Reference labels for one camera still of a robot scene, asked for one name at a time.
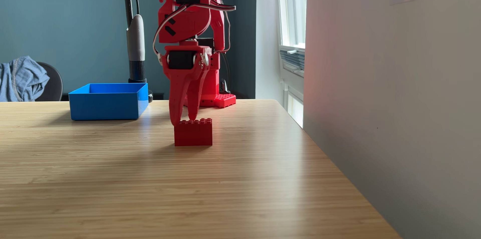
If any red lego brick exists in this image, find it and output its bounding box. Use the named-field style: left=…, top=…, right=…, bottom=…
left=174, top=117, right=213, bottom=147

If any blue plastic bin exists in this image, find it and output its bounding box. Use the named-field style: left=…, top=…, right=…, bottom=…
left=68, top=83, right=150, bottom=121

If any black office chair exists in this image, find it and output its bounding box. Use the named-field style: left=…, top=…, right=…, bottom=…
left=35, top=61, right=64, bottom=102

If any person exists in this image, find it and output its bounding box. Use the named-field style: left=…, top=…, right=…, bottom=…
left=0, top=56, right=50, bottom=103

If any black gooseneck camera stand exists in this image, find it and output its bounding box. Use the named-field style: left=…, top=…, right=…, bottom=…
left=119, top=0, right=153, bottom=103

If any black servo cable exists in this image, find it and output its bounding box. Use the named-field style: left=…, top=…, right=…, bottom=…
left=152, top=2, right=237, bottom=57

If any white window frame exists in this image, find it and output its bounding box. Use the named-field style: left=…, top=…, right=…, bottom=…
left=257, top=0, right=309, bottom=128

